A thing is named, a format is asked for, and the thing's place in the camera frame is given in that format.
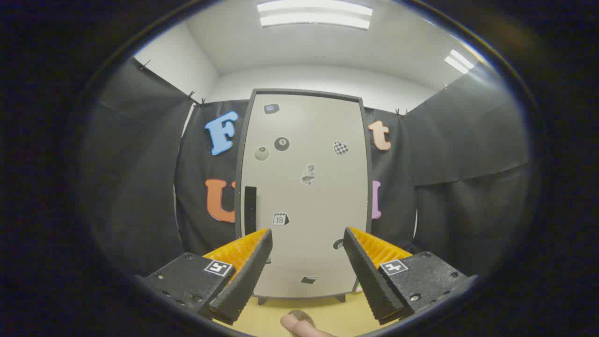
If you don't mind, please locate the black door handle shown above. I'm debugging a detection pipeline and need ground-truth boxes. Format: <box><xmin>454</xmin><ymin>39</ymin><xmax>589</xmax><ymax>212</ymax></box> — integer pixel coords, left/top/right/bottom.
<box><xmin>244</xmin><ymin>186</ymin><xmax>257</xmax><ymax>235</ymax></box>

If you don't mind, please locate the black backdrop cloth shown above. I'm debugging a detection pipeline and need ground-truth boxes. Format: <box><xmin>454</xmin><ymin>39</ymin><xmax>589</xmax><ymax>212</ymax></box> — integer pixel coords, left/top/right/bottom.
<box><xmin>82</xmin><ymin>56</ymin><xmax>532</xmax><ymax>281</ymax></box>

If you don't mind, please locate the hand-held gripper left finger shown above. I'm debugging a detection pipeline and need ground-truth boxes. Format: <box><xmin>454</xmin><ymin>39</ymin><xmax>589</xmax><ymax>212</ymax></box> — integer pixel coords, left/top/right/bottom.
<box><xmin>136</xmin><ymin>228</ymin><xmax>273</xmax><ymax>326</ymax></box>

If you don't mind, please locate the large ceiling light panel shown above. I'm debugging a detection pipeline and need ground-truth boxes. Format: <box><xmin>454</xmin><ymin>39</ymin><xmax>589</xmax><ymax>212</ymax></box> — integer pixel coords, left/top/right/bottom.
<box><xmin>256</xmin><ymin>0</ymin><xmax>373</xmax><ymax>31</ymax></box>

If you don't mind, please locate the small ceiling light panel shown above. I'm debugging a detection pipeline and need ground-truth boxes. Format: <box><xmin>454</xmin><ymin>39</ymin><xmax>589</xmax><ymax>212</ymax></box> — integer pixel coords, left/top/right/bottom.
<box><xmin>444</xmin><ymin>49</ymin><xmax>475</xmax><ymax>74</ymax></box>

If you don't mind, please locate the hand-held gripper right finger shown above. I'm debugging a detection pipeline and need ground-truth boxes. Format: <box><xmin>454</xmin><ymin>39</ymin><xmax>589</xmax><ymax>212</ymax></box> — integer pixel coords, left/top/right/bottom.
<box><xmin>343</xmin><ymin>227</ymin><xmax>479</xmax><ymax>326</ymax></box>

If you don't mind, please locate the grey shoe cabinet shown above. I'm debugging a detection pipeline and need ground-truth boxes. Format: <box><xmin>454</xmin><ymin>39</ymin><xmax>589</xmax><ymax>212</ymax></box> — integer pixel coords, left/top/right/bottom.
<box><xmin>234</xmin><ymin>88</ymin><xmax>374</xmax><ymax>306</ymax></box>

